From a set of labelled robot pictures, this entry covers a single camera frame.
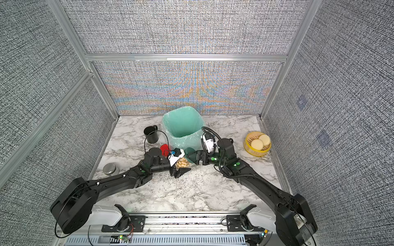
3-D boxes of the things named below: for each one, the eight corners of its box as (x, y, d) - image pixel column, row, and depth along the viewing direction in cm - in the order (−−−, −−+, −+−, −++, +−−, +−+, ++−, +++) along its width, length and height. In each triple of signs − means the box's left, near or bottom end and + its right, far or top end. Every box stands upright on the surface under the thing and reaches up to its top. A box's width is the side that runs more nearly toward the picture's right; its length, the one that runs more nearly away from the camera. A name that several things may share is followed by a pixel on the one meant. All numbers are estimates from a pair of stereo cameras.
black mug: (145, 143, 106) (142, 135, 99) (149, 130, 113) (145, 122, 106) (157, 143, 106) (154, 135, 99) (159, 130, 113) (157, 122, 106)
